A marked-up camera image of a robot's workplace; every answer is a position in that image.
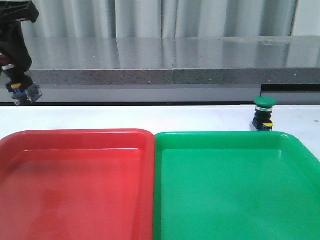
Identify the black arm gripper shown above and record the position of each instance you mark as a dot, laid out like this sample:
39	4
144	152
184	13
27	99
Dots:
13	50

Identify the red mushroom push button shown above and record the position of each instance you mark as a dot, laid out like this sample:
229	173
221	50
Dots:
21	86

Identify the green mushroom push button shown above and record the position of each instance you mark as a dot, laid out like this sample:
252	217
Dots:
261	121

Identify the white pleated curtain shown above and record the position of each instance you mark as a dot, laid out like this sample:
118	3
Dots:
161	18

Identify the red plastic tray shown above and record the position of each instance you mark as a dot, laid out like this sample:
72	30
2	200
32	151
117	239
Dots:
95	184

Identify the grey stone countertop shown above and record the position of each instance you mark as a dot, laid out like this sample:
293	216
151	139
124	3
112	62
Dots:
175	71

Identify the green plastic tray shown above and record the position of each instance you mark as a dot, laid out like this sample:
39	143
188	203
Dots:
235	186

